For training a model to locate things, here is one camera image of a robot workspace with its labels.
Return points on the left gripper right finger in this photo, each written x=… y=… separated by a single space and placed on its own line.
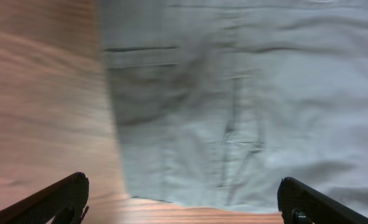
x=301 y=204

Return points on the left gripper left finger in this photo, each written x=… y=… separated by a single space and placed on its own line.
x=63 y=202

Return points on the grey shorts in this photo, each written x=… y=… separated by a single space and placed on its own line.
x=216 y=101

